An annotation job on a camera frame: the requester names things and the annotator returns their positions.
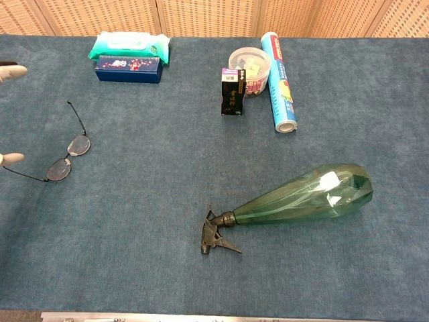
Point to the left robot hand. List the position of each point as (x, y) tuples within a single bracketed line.
[(13, 72)]

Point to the thin metal frame eyeglasses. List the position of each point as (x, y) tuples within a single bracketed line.
[(79, 146)]

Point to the dark blue rectangular box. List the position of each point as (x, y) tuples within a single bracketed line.
[(127, 73)]

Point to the green white wet wipes pack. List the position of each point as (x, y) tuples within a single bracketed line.
[(127, 43)]

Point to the blue table cloth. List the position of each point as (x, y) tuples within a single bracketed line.
[(167, 167)]

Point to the woven wicker folding screen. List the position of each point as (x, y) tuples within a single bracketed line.
[(207, 16)]

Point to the black box with gold print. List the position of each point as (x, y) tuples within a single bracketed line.
[(233, 97)]

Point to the clear plastic tub with lid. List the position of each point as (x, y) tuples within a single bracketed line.
[(258, 65)]

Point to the blue printed film roll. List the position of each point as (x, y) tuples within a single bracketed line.
[(281, 87)]

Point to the green transparent spray bottle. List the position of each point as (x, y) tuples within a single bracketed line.
[(301, 201)]

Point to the silver metal rail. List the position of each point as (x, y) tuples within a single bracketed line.
[(167, 317)]

